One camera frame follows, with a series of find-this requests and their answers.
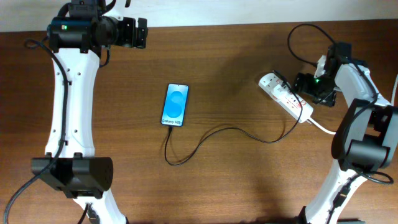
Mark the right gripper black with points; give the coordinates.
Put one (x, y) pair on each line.
(301, 83)

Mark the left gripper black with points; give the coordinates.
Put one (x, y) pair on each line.
(129, 40)

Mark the white power strip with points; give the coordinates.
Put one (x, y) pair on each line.
(295, 105)

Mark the blue screen Galaxy smartphone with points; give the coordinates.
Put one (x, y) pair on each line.
(175, 105)

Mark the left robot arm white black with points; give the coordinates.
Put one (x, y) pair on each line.
(81, 33)

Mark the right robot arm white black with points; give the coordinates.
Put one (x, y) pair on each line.
(366, 139)

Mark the white charger plug adapter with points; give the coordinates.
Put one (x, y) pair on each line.
(280, 90)

